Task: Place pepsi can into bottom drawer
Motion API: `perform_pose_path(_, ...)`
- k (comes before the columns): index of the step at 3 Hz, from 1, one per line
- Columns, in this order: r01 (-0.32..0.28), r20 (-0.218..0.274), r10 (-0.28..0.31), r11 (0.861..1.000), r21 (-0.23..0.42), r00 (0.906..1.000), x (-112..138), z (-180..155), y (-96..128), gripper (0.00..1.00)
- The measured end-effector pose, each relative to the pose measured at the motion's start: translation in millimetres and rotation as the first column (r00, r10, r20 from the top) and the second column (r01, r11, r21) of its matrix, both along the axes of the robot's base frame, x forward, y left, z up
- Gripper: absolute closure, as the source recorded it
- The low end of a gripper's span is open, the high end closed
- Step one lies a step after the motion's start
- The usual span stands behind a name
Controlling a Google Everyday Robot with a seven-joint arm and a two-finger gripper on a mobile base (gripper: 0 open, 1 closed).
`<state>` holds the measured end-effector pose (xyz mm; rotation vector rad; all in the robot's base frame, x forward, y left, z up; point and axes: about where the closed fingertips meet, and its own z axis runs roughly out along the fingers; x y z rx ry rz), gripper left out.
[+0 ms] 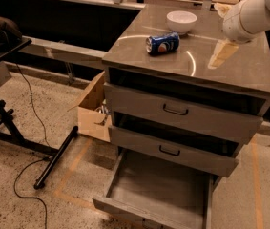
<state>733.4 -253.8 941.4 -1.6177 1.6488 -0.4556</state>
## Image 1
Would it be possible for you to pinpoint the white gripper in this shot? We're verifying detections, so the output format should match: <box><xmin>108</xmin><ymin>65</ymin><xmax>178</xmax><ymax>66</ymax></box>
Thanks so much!
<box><xmin>208</xmin><ymin>0</ymin><xmax>257</xmax><ymax>69</ymax></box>

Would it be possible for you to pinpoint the blue pepsi can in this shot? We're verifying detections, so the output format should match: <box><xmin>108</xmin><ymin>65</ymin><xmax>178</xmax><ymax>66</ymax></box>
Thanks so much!
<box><xmin>146</xmin><ymin>32</ymin><xmax>179</xmax><ymax>55</ymax></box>

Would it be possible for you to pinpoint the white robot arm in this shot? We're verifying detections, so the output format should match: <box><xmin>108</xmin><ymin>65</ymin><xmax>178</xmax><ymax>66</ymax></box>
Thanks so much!
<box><xmin>208</xmin><ymin>0</ymin><xmax>270</xmax><ymax>69</ymax></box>

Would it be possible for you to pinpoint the grey metal drawer cabinet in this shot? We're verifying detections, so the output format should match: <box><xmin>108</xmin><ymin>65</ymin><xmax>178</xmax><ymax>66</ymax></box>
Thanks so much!
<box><xmin>92</xmin><ymin>4</ymin><xmax>270</xmax><ymax>229</ymax></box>

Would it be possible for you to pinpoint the grey top drawer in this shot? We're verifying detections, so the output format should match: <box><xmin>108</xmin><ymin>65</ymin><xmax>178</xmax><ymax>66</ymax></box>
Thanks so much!
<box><xmin>104</xmin><ymin>83</ymin><xmax>262</xmax><ymax>144</ymax></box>

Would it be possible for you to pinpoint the grey middle drawer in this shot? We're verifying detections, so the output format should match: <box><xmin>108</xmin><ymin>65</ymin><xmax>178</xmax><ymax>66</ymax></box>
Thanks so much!
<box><xmin>108</xmin><ymin>125</ymin><xmax>239</xmax><ymax>178</ymax></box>

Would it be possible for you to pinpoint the grey open bottom drawer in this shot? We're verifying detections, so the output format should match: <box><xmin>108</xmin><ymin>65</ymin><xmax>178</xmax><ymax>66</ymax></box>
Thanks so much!
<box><xmin>93</xmin><ymin>150</ymin><xmax>213</xmax><ymax>229</ymax></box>

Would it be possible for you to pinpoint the white ceramic bowl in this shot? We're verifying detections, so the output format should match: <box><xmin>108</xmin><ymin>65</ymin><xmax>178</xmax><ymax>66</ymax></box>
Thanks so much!
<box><xmin>166</xmin><ymin>10</ymin><xmax>197</xmax><ymax>34</ymax></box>

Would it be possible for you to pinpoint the brown cardboard box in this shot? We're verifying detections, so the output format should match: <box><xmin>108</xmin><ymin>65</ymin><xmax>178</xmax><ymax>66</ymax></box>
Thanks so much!
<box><xmin>70</xmin><ymin>73</ymin><xmax>112</xmax><ymax>142</ymax></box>

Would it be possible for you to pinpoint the black metal stand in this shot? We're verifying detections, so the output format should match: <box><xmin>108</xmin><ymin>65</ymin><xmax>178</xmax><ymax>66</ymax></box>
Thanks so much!
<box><xmin>0</xmin><ymin>39</ymin><xmax>78</xmax><ymax>190</ymax></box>

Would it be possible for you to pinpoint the grey metal workbench rail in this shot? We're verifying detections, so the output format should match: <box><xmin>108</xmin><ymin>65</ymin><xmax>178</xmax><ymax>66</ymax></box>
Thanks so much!
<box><xmin>21</xmin><ymin>37</ymin><xmax>106</xmax><ymax>70</ymax></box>

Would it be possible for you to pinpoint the black floor cable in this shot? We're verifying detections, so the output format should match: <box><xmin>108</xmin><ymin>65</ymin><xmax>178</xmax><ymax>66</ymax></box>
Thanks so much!
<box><xmin>12</xmin><ymin>62</ymin><xmax>52</xmax><ymax>229</ymax></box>

